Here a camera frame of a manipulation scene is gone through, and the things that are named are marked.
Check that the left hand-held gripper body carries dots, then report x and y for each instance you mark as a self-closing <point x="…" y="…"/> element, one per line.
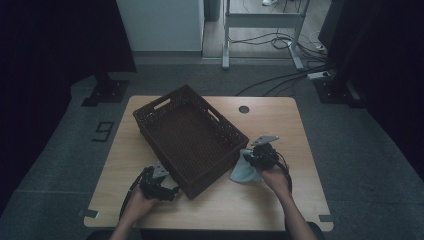
<point x="150" y="188"/>

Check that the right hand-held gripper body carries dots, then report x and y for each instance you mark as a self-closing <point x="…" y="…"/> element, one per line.
<point x="265" y="156"/>

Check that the light blue cloth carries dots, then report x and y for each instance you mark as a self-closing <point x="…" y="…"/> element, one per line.
<point x="243" y="173"/>

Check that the brown woven basket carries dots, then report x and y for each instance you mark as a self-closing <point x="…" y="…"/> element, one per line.
<point x="190" y="140"/>

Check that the person's left hand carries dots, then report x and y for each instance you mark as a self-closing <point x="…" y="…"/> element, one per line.
<point x="138" y="208"/>

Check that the person's right hand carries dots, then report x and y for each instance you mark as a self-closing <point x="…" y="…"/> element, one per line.
<point x="276" y="181"/>

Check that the black round table grommet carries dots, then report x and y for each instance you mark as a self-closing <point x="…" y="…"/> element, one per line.
<point x="244" y="109"/>

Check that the grey tape strip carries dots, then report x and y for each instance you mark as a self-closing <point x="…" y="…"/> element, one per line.
<point x="90" y="213"/>
<point x="328" y="219"/>

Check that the black chair armrest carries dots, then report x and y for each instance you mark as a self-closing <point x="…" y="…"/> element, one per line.
<point x="318" y="233"/>

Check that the black stand base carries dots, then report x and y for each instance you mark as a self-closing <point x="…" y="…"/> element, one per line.
<point x="333" y="91"/>
<point x="110" y="91"/>

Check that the white power strip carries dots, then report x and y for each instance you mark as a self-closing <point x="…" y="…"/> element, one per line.
<point x="318" y="75"/>

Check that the dark curtain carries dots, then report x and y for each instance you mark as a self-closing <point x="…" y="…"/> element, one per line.
<point x="50" y="66"/>
<point x="383" y="66"/>

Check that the white shoe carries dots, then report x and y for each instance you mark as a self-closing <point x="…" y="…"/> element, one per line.
<point x="268" y="2"/>

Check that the dark grey bin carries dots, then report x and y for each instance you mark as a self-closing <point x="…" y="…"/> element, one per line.
<point x="212" y="10"/>

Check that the white cabinet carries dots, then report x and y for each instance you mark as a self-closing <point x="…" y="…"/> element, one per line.
<point x="160" y="26"/>

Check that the white metal desk frame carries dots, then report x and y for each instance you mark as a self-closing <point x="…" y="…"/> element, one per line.
<point x="260" y="20"/>

